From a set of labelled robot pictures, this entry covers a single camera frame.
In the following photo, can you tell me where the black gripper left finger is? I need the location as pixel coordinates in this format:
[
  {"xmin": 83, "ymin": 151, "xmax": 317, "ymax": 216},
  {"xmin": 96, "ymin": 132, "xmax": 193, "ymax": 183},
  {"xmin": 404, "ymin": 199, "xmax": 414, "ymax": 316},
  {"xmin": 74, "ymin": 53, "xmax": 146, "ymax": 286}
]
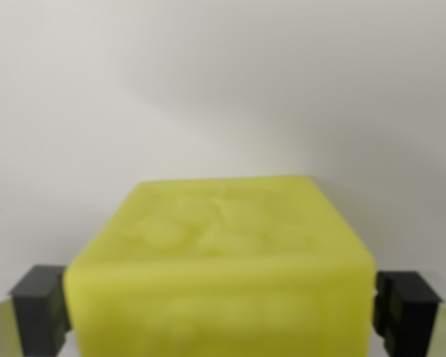
[{"xmin": 0, "ymin": 264, "xmax": 74, "ymax": 357}]

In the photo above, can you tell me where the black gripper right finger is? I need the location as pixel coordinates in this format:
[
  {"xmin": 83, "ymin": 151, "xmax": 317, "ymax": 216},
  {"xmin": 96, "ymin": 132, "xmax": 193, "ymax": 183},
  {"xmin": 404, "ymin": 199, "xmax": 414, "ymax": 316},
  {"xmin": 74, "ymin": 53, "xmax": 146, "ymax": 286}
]
[{"xmin": 372, "ymin": 270, "xmax": 446, "ymax": 357}]

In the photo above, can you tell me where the yellow cube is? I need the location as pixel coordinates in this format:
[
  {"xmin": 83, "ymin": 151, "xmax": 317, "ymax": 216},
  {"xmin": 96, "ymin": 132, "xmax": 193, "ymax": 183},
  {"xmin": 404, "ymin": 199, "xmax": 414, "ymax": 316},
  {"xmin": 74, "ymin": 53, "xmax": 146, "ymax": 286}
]
[{"xmin": 63, "ymin": 174, "xmax": 377, "ymax": 357}]

